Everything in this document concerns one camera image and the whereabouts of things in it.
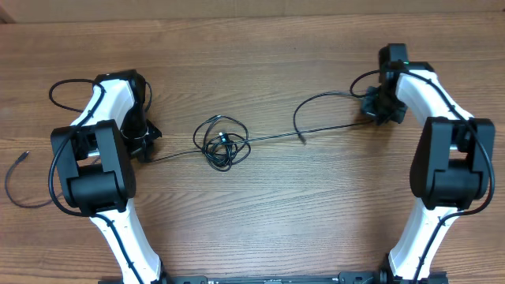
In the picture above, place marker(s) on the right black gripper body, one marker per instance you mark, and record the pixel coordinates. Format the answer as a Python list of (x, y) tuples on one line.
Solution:
[(379, 112)]

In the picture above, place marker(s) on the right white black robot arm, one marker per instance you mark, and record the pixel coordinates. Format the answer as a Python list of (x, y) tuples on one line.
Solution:
[(451, 174)]

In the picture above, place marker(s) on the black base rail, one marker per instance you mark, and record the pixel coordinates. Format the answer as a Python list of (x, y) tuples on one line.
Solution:
[(346, 277)]

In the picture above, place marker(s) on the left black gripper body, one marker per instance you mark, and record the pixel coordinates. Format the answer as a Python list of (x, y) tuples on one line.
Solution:
[(137, 132)]

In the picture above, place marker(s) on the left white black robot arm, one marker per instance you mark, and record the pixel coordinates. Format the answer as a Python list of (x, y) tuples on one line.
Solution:
[(91, 175)]

